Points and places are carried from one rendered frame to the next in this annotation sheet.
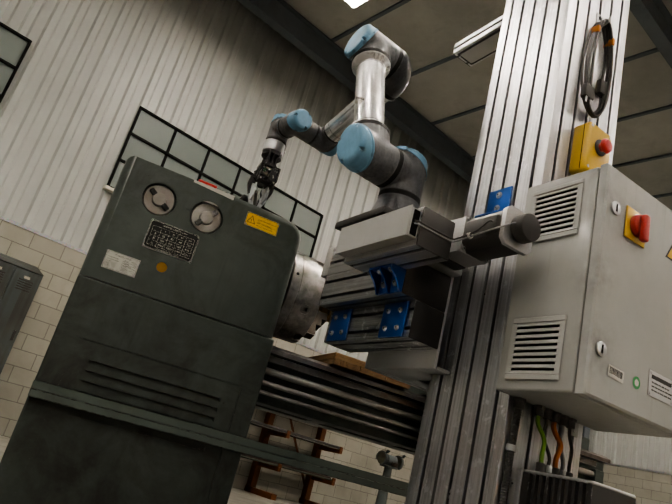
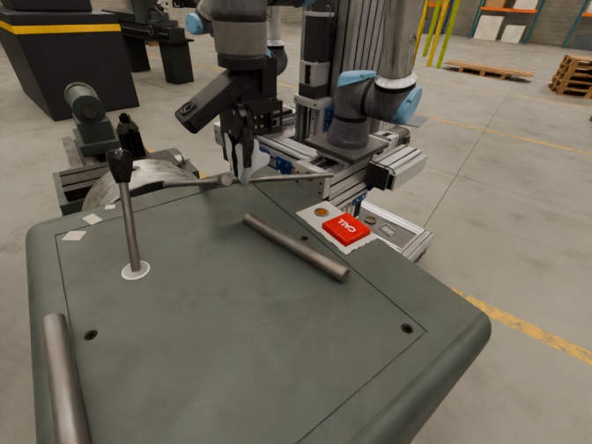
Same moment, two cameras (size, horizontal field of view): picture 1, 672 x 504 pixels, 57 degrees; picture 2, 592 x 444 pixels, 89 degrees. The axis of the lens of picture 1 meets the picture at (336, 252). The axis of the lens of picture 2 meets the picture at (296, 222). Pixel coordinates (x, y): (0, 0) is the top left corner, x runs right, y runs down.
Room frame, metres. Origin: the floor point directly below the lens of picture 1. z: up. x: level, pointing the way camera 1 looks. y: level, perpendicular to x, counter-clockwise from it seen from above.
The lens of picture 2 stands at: (2.02, 0.81, 1.58)
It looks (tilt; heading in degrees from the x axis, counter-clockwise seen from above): 37 degrees down; 251
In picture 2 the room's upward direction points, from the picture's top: 3 degrees clockwise
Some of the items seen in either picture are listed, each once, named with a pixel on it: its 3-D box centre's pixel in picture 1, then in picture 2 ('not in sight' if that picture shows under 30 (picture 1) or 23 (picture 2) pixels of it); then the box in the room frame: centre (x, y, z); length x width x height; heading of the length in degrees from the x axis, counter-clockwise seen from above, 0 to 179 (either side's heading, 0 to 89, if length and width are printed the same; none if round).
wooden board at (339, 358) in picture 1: (351, 373); not in sight; (2.27, -0.17, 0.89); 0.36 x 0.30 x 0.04; 19
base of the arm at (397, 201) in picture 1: (395, 214); (349, 127); (1.53, -0.13, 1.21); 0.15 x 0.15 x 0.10
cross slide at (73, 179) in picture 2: not in sight; (123, 172); (2.36, -0.48, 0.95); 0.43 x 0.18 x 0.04; 19
